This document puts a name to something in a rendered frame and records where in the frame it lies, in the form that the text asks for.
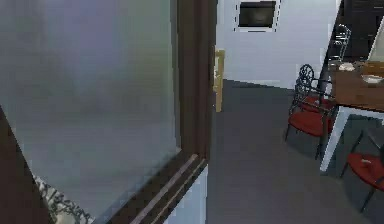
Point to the black chair red seat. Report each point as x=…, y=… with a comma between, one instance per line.
x=366, y=168
x=308, y=118

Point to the white framed dark picture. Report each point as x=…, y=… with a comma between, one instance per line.
x=257, y=14

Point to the white dish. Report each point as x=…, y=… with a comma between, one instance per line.
x=346, y=66

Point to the brown top white leg table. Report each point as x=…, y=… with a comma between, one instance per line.
x=353, y=90

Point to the silver metal chair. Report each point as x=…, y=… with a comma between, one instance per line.
x=341, y=41

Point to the white bowl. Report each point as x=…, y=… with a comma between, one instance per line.
x=371, y=79

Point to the brown wooden box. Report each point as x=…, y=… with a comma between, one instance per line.
x=374, y=68

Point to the dark brown tall cupboard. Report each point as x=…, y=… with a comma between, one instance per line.
x=361, y=26

